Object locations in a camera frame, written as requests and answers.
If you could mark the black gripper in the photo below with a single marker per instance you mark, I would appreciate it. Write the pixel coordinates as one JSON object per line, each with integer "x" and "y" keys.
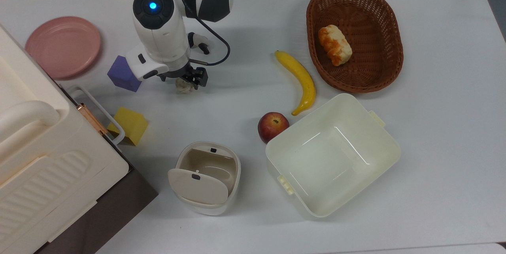
{"x": 185, "y": 72}

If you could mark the white paper ball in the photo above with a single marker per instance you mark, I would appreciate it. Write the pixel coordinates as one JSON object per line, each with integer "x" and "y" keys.
{"x": 183, "y": 87}

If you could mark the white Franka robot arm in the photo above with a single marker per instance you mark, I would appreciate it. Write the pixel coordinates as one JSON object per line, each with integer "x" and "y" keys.
{"x": 158, "y": 20}

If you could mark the beige trash can with lid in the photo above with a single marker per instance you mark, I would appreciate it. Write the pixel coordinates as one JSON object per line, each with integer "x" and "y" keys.
{"x": 205, "y": 179}

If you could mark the small panda toy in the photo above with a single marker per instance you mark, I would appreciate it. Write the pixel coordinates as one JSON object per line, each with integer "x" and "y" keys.
{"x": 199, "y": 42}

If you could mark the purple foam cube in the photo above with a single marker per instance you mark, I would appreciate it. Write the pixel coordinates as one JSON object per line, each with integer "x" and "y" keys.
{"x": 122, "y": 74}

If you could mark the yellow foam cube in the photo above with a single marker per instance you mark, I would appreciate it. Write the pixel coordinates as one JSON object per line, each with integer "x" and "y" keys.
{"x": 130, "y": 125}

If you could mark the red apple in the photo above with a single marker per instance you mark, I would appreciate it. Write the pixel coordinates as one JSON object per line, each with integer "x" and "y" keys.
{"x": 272, "y": 126}

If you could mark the yellow banana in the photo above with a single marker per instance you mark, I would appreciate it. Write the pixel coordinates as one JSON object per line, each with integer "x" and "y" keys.
{"x": 302, "y": 80}

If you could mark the bread roll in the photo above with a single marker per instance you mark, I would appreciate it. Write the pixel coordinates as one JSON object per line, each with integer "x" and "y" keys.
{"x": 335, "y": 45}

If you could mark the pink plastic plate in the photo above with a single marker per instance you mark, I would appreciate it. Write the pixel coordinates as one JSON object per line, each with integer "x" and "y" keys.
{"x": 63, "y": 46}

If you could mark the white rectangular plastic bin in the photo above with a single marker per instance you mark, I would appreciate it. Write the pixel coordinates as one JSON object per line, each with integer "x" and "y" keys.
{"x": 336, "y": 159}

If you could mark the brown wicker basket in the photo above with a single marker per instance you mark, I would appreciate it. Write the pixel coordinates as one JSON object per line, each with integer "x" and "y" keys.
{"x": 367, "y": 48}

